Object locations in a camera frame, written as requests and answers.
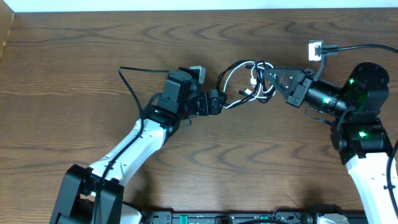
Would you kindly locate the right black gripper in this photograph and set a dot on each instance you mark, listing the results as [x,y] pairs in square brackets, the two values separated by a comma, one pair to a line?
[291,93]

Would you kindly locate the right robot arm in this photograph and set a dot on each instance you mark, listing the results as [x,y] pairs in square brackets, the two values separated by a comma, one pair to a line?
[357,132]

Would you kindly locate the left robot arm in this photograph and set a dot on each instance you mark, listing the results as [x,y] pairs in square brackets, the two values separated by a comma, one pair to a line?
[95,194]

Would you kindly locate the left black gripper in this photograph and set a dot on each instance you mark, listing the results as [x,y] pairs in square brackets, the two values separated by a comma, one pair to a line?
[217,107]

